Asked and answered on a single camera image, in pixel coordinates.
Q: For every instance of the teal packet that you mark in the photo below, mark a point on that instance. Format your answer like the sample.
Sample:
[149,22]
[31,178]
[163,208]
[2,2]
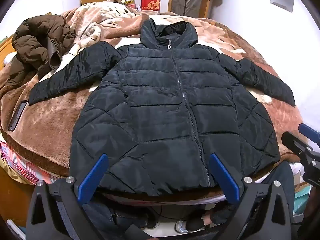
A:
[300,196]

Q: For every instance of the brown and cream plush blanket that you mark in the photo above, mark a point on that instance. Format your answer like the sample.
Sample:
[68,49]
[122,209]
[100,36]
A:
[62,120]

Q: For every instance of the white shoe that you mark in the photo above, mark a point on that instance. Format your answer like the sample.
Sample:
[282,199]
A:
[180,226]

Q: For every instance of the dark shoe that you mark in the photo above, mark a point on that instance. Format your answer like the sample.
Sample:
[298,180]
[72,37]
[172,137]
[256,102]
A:
[152,223]

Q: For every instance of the black puffer jacket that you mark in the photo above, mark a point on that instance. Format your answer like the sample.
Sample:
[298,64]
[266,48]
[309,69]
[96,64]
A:
[170,110]

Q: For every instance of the wooden bed frame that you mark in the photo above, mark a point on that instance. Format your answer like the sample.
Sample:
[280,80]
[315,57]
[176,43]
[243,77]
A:
[12,200]

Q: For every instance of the person's jeans legs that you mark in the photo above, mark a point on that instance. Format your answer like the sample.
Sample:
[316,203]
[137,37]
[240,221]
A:
[110,217]

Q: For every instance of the brown puffer jacket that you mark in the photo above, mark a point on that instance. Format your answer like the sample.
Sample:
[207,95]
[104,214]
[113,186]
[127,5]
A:
[37,47]

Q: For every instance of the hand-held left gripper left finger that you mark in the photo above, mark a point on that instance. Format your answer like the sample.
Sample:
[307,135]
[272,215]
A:
[92,177]

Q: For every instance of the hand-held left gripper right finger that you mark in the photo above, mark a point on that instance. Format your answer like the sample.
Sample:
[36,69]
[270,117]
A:
[225,177]

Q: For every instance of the red gift box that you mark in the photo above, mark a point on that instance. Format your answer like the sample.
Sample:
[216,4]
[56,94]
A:
[150,4]

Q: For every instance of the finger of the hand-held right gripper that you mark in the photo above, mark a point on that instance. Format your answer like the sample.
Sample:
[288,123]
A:
[295,142]
[308,130]

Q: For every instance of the wooden headboard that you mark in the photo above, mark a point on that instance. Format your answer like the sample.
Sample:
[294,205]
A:
[5,47]

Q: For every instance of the person's right forearm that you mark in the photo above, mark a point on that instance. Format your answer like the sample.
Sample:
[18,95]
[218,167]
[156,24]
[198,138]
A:
[311,210]

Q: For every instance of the plaid bed sheet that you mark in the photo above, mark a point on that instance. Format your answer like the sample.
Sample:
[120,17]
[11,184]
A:
[17,162]

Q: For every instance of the black phone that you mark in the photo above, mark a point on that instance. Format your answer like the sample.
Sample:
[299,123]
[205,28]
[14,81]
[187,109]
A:
[17,115]

